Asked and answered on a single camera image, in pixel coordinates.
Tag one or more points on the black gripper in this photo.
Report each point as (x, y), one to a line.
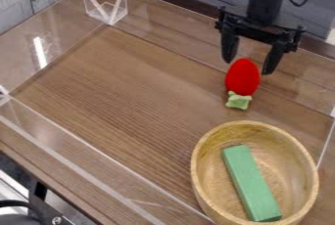
(282, 35)

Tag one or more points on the red plush strawberry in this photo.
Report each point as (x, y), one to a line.
(242, 82)

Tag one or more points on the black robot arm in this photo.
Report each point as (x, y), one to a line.
(263, 23)

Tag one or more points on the wooden oval bowl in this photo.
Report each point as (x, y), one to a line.
(286, 165)

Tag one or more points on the green rectangular block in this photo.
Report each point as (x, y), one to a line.
(254, 191)

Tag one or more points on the clear acrylic corner bracket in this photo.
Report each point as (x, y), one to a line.
(106, 12)

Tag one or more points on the clear acrylic enclosure wall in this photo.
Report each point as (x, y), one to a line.
(96, 183)

